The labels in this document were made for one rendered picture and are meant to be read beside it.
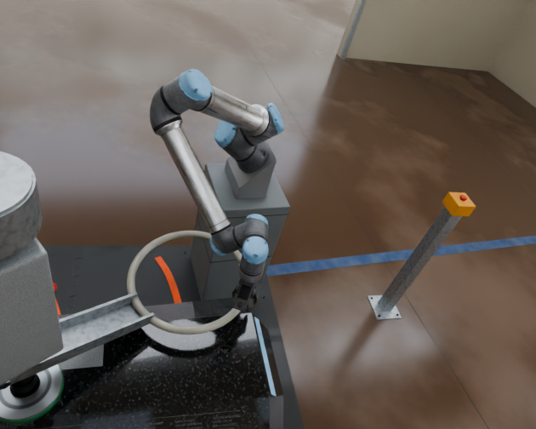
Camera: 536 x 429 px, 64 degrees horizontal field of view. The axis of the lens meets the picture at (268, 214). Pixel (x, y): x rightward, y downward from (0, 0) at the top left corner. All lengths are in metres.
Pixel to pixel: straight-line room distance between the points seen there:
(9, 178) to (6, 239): 0.12
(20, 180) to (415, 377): 2.65
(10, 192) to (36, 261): 0.17
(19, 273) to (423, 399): 2.53
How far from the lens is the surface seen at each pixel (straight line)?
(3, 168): 1.01
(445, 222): 2.68
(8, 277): 1.04
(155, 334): 1.73
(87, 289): 2.91
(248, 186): 2.28
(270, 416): 1.72
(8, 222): 0.93
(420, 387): 3.09
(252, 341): 1.76
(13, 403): 1.64
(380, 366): 3.02
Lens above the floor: 2.37
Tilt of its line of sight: 42 degrees down
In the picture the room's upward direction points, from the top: 18 degrees clockwise
